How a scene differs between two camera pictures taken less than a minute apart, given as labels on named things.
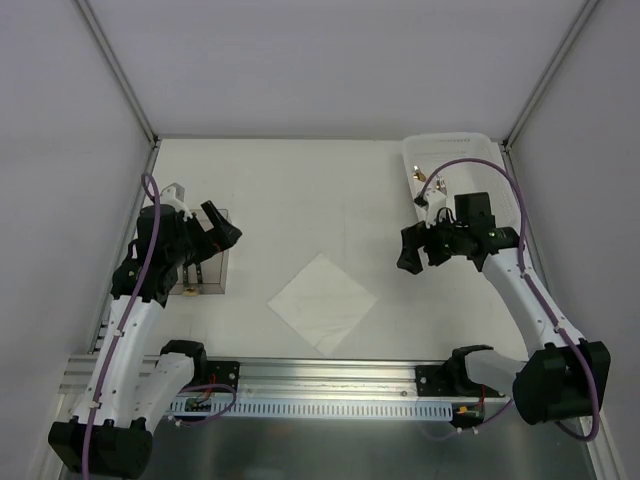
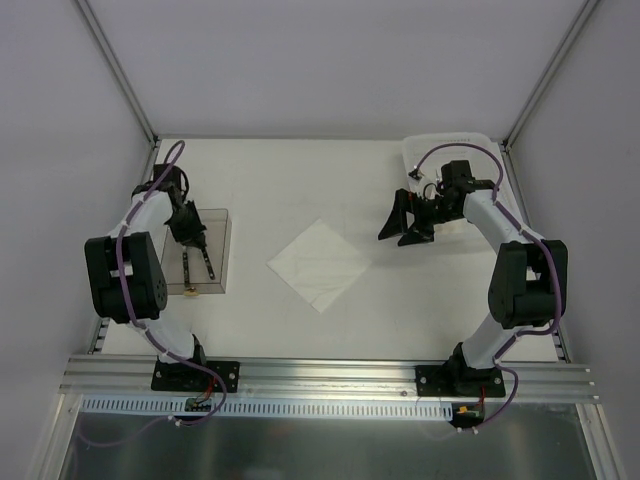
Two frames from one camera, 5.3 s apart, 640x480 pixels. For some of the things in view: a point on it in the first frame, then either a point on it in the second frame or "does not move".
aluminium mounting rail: (286, 378) does not move
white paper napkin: (322, 302) to (320, 265)
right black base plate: (449, 381) does not move
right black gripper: (426, 245) to (416, 214)
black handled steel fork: (199, 273) to (208, 262)
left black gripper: (201, 234) to (193, 236)
